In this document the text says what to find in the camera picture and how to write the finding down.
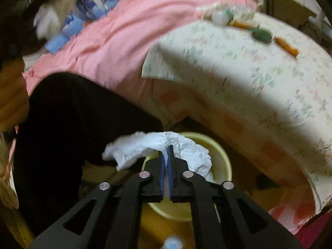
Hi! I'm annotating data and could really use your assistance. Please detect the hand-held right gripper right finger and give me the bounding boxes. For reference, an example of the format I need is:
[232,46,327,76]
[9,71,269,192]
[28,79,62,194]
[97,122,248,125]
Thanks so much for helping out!
[167,145,304,249]

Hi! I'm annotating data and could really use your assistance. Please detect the floral tablecloth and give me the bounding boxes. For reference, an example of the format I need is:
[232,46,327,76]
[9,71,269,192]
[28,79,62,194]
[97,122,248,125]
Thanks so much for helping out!
[141,12,332,208]

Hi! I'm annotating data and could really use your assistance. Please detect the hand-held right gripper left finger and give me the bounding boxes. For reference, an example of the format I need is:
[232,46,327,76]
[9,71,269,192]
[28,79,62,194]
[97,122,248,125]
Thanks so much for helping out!
[28,152,168,249]

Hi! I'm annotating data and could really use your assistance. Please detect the pink whale print curtain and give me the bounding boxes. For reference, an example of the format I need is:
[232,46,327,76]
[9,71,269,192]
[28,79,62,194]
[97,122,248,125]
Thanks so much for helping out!
[34,0,146,55]

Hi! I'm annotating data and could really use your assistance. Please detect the white tissue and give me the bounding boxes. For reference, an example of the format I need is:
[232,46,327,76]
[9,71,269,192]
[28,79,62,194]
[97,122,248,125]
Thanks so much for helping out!
[102,131,216,183]

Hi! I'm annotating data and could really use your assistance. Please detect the orange checked sheet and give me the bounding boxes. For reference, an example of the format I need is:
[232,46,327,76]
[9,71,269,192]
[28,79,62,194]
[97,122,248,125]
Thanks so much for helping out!
[152,79,315,187]

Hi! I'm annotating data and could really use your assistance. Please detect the yellow trash bin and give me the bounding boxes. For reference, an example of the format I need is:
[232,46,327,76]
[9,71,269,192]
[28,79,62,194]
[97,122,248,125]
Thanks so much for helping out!
[141,132,232,222]

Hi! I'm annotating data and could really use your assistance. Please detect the person's black pants leg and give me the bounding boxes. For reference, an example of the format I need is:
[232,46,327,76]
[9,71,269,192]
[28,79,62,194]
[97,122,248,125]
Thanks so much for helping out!
[13,73,164,234]

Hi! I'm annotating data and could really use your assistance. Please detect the dark green wrapper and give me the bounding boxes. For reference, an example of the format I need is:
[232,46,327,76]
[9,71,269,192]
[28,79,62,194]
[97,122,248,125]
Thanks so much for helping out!
[249,27,273,43]

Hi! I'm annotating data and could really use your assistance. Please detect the pink blanket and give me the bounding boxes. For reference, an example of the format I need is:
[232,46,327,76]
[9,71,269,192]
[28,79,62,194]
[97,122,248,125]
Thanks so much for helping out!
[22,0,260,133]

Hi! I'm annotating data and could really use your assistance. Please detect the clear plastic bottle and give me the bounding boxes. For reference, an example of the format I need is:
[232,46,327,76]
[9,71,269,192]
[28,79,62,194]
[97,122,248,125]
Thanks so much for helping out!
[200,5,256,28]

